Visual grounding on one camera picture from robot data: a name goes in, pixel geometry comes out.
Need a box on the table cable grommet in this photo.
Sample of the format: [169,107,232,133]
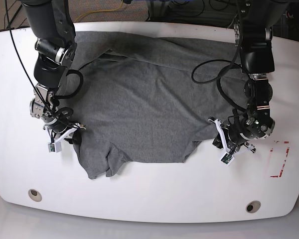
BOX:
[28,189,42,202]
[246,201,261,214]

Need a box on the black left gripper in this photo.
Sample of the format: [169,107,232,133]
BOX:
[212,128,247,149]

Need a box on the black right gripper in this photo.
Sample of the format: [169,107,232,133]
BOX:
[48,121,82,145]

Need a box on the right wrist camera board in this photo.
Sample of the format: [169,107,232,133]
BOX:
[48,142,62,153]

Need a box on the left table cable grommet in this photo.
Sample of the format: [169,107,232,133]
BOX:
[28,189,42,202]

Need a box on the grey t-shirt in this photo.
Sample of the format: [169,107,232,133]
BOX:
[66,32,236,179]

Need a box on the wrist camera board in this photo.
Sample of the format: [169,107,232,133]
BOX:
[48,142,62,153]
[220,152,235,166]

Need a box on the red tape rectangle marking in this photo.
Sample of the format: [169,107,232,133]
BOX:
[265,140,291,178]

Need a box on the right table cable grommet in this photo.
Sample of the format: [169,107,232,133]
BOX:
[246,201,261,214]

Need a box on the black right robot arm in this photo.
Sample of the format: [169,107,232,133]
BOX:
[21,0,83,152]

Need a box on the yellow cable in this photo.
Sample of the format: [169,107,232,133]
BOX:
[74,0,127,23]

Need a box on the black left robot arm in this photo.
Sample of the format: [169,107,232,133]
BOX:
[213,0,289,153]

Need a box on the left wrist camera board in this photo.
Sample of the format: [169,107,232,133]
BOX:
[220,152,235,166]

